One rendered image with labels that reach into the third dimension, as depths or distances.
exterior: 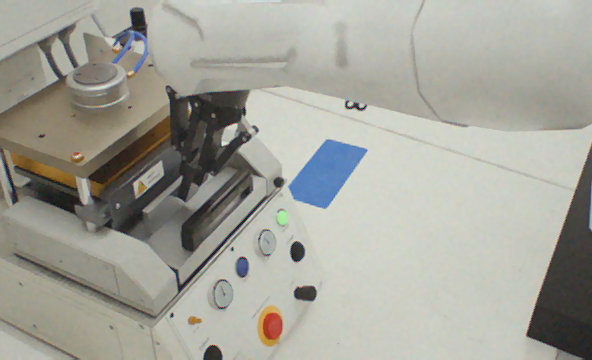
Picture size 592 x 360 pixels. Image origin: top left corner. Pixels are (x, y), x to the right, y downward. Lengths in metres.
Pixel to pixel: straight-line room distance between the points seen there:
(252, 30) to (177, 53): 0.11
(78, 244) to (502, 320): 0.66
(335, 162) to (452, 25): 1.04
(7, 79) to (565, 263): 0.86
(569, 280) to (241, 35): 0.70
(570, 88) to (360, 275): 0.83
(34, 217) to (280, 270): 0.37
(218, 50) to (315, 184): 0.84
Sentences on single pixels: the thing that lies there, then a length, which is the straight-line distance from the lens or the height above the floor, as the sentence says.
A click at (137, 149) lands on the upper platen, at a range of 0.95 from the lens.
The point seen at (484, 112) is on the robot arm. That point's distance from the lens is 0.42.
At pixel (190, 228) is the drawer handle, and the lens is 0.88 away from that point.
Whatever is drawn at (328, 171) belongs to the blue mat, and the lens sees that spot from 1.41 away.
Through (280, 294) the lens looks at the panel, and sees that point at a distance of 1.07.
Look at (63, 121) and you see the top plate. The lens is 0.94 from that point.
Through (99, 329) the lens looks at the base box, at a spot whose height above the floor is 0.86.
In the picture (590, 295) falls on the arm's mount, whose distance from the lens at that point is 1.09.
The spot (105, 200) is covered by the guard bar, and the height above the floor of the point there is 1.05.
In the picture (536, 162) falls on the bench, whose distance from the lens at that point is 1.53.
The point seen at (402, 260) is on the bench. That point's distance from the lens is 1.22.
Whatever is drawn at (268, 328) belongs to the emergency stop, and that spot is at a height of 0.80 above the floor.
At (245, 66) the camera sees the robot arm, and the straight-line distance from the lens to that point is 0.53.
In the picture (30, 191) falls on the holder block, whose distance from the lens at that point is 1.03.
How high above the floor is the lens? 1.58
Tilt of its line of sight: 37 degrees down
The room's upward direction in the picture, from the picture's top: straight up
